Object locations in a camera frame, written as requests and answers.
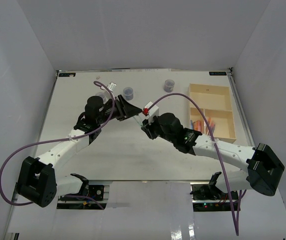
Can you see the pink highlighter pen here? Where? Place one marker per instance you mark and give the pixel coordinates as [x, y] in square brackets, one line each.
[213, 126]

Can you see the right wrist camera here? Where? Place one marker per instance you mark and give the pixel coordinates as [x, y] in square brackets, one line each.
[150, 110]

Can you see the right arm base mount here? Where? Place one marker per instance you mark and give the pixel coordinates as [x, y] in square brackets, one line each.
[206, 197]

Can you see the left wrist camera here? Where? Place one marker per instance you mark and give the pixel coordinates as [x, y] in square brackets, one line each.
[109, 89]

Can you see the green highlighter pen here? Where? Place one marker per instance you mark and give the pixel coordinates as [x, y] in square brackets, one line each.
[138, 119]

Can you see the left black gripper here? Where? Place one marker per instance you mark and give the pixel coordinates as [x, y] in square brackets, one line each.
[125, 109]

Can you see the clear clip jar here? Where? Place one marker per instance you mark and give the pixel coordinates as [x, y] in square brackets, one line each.
[128, 93]
[169, 85]

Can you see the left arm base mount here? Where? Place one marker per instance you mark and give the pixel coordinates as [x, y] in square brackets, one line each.
[88, 193]

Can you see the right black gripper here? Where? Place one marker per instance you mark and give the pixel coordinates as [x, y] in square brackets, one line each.
[148, 127]

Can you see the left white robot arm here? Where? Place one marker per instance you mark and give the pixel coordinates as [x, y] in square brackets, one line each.
[37, 179]

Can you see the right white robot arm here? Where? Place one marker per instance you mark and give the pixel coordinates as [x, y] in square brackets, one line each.
[259, 167]

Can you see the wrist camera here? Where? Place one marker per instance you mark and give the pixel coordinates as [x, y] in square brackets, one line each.
[150, 110]
[109, 89]

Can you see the wooden compartment box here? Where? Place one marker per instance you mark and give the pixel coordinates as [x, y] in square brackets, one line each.
[215, 103]

